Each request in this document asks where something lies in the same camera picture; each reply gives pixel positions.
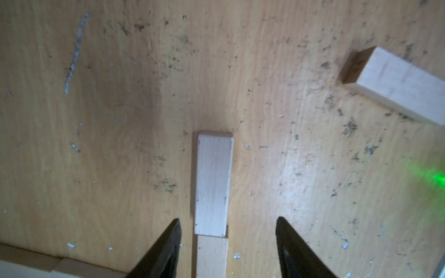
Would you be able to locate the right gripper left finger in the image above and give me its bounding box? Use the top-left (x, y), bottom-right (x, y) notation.
top-left (126, 218), bottom-right (181, 278)

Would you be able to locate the natural wood block diagonal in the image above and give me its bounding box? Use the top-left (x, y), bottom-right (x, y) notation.
top-left (196, 235), bottom-right (228, 278)

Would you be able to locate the natural wood block body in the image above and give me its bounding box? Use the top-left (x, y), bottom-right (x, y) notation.
top-left (1, 244), bottom-right (126, 278)

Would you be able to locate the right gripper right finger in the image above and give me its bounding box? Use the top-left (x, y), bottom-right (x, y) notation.
top-left (275, 216), bottom-right (335, 278)

